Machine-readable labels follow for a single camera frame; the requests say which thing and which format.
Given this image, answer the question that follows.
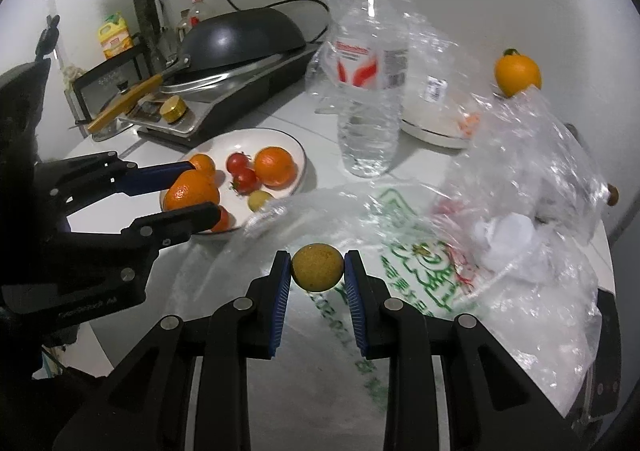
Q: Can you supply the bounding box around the white dish with orange print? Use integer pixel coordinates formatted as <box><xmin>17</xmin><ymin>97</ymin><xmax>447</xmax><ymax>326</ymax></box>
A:
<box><xmin>400</xmin><ymin>81</ymin><xmax>483</xmax><ymax>149</ymax></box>

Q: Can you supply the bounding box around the steel cooktop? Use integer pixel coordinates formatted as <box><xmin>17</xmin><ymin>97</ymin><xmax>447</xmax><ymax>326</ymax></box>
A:
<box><xmin>135</xmin><ymin>43</ymin><xmax>323</xmax><ymax>149</ymax></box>

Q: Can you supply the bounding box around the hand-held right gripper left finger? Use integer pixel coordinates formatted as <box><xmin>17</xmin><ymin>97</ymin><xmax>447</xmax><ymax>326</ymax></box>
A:
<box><xmin>52</xmin><ymin>248</ymin><xmax>293</xmax><ymax>451</ymax></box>

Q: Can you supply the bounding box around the large orange mandarin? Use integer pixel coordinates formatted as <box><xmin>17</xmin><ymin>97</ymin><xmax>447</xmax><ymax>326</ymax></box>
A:
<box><xmin>163</xmin><ymin>169</ymin><xmax>221</xmax><ymax>212</ymax></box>

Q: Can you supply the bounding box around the steel pot lid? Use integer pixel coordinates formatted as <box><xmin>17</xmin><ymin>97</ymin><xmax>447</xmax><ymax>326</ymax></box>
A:
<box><xmin>90</xmin><ymin>81</ymin><xmax>151</xmax><ymax>142</ymax></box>

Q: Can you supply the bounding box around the red capped bottle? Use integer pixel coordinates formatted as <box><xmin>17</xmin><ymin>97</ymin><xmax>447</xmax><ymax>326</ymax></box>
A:
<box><xmin>187</xmin><ymin>0</ymin><xmax>213</xmax><ymax>26</ymax></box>

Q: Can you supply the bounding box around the small glass bottle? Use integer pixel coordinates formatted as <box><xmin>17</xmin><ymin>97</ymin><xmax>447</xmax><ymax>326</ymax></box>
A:
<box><xmin>175</xmin><ymin>10</ymin><xmax>193</xmax><ymax>44</ymax></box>

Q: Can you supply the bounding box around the orange fruit with green stem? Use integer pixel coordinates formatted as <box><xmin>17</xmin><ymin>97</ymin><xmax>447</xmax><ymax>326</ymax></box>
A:
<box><xmin>494</xmin><ymin>48</ymin><xmax>542</xmax><ymax>98</ymax></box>

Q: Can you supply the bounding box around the green printed plastic bag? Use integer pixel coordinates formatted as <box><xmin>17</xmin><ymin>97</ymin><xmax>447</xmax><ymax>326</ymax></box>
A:
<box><xmin>170</xmin><ymin>183</ymin><xmax>603</xmax><ymax>419</ymax></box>

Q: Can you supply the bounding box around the yellow longan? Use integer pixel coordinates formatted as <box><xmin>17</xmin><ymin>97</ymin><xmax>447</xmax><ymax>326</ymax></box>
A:
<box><xmin>291</xmin><ymin>243</ymin><xmax>345</xmax><ymax>292</ymax></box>
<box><xmin>248</xmin><ymin>189</ymin><xmax>275</xmax><ymax>212</ymax></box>

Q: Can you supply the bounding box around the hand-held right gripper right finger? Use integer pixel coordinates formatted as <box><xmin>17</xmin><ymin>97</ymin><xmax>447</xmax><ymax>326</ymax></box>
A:
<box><xmin>342</xmin><ymin>249</ymin><xmax>586</xmax><ymax>451</ymax></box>

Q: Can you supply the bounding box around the gold round knob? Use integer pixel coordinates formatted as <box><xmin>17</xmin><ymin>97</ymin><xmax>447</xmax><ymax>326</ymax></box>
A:
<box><xmin>159</xmin><ymin>98</ymin><xmax>187</xmax><ymax>122</ymax></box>

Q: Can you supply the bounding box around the black wok with yellow handle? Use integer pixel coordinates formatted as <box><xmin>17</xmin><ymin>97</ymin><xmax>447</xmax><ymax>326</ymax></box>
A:
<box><xmin>87</xmin><ymin>8</ymin><xmax>307</xmax><ymax>134</ymax></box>

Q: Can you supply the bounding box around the white plate with dark rim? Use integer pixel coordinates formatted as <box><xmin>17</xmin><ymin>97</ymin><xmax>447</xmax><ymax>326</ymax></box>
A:
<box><xmin>159</xmin><ymin>128</ymin><xmax>308</xmax><ymax>242</ymax></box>

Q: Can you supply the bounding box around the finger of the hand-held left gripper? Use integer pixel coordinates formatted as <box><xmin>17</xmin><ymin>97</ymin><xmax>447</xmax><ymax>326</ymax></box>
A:
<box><xmin>65</xmin><ymin>202</ymin><xmax>222</xmax><ymax>283</ymax></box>
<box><xmin>35</xmin><ymin>151</ymin><xmax>196</xmax><ymax>196</ymax></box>

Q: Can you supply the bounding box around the clear plastic water bottle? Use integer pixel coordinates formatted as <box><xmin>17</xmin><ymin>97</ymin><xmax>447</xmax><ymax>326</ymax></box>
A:
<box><xmin>336</xmin><ymin>0</ymin><xmax>410</xmax><ymax>178</ymax></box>

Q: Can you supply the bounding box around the crumpled white paper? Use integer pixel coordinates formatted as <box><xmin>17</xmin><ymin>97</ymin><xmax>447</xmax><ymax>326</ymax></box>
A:
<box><xmin>472</xmin><ymin>213</ymin><xmax>543</xmax><ymax>272</ymax></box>

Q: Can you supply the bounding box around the small orange mandarin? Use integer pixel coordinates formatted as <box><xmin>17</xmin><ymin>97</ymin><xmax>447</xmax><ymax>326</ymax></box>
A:
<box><xmin>189</xmin><ymin>153</ymin><xmax>217</xmax><ymax>178</ymax></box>

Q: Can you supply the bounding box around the dark metal pole with hook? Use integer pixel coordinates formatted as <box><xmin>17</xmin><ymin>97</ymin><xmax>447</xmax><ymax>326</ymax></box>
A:
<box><xmin>124</xmin><ymin>0</ymin><xmax>168</xmax><ymax>74</ymax></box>

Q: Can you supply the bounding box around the crumpled clear plastic bag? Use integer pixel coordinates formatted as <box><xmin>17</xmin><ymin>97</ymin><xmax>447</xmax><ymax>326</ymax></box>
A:
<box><xmin>430</xmin><ymin>86</ymin><xmax>608</xmax><ymax>282</ymax></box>

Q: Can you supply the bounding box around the yellow oil bottle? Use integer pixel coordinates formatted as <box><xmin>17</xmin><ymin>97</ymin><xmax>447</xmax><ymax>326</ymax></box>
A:
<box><xmin>97</xmin><ymin>12</ymin><xmax>135</xmax><ymax>60</ymax></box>

